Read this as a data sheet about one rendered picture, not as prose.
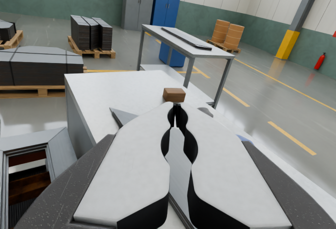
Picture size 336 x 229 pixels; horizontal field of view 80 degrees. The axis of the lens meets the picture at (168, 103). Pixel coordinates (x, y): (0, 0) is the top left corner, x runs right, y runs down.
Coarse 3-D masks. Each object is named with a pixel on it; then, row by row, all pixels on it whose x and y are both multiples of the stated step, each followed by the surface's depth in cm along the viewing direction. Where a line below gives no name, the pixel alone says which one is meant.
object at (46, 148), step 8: (40, 144) 88; (8, 152) 82; (16, 152) 83; (24, 152) 84; (32, 152) 86; (48, 152) 86; (8, 160) 81; (48, 160) 83; (8, 168) 78; (48, 168) 80; (8, 176) 75; (8, 184) 72; (0, 216) 60; (0, 224) 59
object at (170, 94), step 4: (164, 88) 101; (168, 88) 101; (172, 88) 102; (176, 88) 103; (180, 88) 104; (164, 92) 100; (168, 92) 97; (172, 92) 98; (176, 92) 99; (180, 92) 100; (184, 92) 101; (164, 96) 100; (168, 96) 98; (172, 96) 99; (176, 96) 100; (180, 96) 100; (184, 96) 101; (168, 100) 99; (172, 100) 100; (176, 100) 101; (180, 100) 102
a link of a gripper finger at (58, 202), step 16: (96, 144) 8; (80, 160) 8; (96, 160) 8; (64, 176) 7; (80, 176) 7; (48, 192) 6; (64, 192) 6; (80, 192) 6; (32, 208) 6; (48, 208) 6; (64, 208) 6; (16, 224) 5; (32, 224) 5; (48, 224) 5; (64, 224) 5; (80, 224) 6; (96, 224) 6
